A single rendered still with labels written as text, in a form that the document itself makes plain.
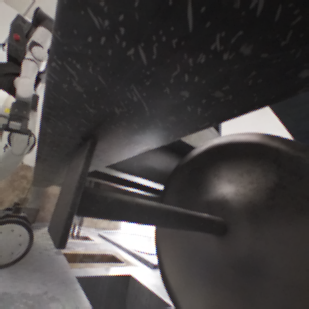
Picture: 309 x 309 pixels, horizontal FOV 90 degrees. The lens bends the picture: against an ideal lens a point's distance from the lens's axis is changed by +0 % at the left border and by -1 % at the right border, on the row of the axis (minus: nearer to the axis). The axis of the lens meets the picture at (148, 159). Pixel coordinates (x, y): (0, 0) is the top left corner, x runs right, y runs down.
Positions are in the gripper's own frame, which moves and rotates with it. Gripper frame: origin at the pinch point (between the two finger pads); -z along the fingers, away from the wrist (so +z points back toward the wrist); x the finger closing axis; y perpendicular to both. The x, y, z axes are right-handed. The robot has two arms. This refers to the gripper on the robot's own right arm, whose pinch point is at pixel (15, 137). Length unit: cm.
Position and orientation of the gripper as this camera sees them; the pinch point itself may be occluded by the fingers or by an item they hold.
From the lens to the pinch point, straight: 104.5
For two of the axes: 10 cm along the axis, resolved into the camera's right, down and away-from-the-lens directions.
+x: 7.6, 1.4, 6.4
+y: -6.5, 1.4, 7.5
